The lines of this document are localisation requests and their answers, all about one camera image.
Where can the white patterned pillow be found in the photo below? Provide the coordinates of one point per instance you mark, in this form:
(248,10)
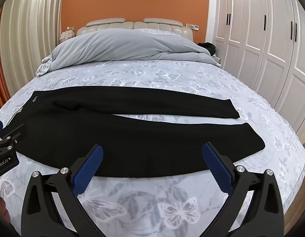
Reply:
(43,66)

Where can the grey duvet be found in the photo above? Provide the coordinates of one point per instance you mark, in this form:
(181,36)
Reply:
(122,44)

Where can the butterfly print bed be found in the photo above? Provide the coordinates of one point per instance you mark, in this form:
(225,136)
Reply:
(167,209)

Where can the black pants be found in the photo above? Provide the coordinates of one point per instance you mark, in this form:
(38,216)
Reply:
(117,133)

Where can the white wall switch panel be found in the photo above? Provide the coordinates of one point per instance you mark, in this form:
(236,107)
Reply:
(192,26)
(71,28)

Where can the white curtain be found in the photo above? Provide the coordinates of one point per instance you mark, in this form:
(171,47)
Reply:
(31,29)

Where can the white flower decoration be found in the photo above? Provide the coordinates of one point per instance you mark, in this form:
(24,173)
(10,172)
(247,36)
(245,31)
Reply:
(67,35)

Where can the white wardrobe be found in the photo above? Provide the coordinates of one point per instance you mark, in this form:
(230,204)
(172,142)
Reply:
(266,42)

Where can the dark bag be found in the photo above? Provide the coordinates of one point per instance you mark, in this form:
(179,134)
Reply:
(208,48)

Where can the beige padded headboard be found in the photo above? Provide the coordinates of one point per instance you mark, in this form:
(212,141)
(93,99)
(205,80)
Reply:
(154,24)

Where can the white nightstand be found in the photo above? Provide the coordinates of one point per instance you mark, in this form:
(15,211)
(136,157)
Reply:
(216,60)

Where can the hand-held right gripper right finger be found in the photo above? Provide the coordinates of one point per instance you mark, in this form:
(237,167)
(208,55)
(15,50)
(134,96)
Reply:
(216,167)

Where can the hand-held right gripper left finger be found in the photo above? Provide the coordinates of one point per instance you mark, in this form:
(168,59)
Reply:
(89,167)

